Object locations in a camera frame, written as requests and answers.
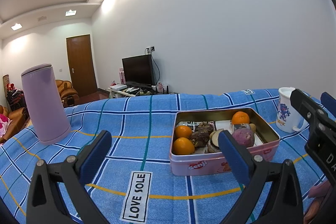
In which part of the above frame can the dark brown passion fruit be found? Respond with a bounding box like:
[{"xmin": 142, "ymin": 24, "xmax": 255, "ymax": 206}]
[{"xmin": 190, "ymin": 131, "xmax": 210, "ymax": 148}]

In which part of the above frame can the orange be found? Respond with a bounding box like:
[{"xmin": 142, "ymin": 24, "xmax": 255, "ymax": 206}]
[
  {"xmin": 173, "ymin": 137, "xmax": 195, "ymax": 155},
  {"xmin": 174, "ymin": 125, "xmax": 193, "ymax": 139},
  {"xmin": 231, "ymin": 111, "xmax": 250, "ymax": 125}
]

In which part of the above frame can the person's right hand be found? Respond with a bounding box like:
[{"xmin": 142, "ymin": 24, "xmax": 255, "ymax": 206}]
[{"xmin": 303, "ymin": 180, "xmax": 331, "ymax": 224}]

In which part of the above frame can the white printed mug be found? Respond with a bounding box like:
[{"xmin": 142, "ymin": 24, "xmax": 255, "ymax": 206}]
[{"xmin": 276, "ymin": 87, "xmax": 308, "ymax": 133}]

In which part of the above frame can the purple sweet potato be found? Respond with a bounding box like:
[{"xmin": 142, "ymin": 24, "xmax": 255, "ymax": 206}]
[{"xmin": 232, "ymin": 128, "xmax": 255, "ymax": 148}]

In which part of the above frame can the cut taro root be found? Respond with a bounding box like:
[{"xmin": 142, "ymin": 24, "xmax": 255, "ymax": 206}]
[{"xmin": 206, "ymin": 128, "xmax": 223, "ymax": 153}]

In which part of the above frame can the purple electric kettle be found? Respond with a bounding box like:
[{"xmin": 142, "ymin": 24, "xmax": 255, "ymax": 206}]
[{"xmin": 21, "ymin": 64, "xmax": 71, "ymax": 145}]

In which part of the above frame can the blue plaid tablecloth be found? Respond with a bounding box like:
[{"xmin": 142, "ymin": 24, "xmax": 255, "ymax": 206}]
[{"xmin": 0, "ymin": 88, "xmax": 332, "ymax": 224}]

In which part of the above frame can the brown leather sofa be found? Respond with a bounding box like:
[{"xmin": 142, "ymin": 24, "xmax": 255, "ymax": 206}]
[{"xmin": 1, "ymin": 106, "xmax": 28, "ymax": 144}]

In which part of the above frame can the orange at tin back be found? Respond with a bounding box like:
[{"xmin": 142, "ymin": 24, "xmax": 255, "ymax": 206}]
[{"xmin": 231, "ymin": 111, "xmax": 250, "ymax": 125}]

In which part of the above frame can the pink metal tin box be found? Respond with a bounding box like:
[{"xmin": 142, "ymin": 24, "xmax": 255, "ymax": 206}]
[{"xmin": 169, "ymin": 107, "xmax": 280, "ymax": 176}]

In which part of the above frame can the pink floral cushion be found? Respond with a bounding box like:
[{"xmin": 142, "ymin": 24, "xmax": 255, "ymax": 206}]
[{"xmin": 0, "ymin": 114, "xmax": 12, "ymax": 138}]

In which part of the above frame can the brown leather armchair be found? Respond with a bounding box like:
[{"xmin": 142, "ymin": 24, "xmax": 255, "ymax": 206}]
[{"xmin": 55, "ymin": 80, "xmax": 79, "ymax": 107}]

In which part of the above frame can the orange at tin front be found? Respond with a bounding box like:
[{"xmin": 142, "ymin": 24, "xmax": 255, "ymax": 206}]
[{"xmin": 174, "ymin": 125, "xmax": 193, "ymax": 139}]

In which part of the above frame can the white TV stand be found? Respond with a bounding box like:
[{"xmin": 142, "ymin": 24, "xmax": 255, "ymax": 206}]
[{"xmin": 106, "ymin": 83, "xmax": 170, "ymax": 98}]

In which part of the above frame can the brown wooden door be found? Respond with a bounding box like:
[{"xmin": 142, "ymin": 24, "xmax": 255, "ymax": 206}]
[{"xmin": 66, "ymin": 34, "xmax": 97, "ymax": 97}]

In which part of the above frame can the black television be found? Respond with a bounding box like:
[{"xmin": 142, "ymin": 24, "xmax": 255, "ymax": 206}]
[{"xmin": 122, "ymin": 55, "xmax": 155, "ymax": 85}]

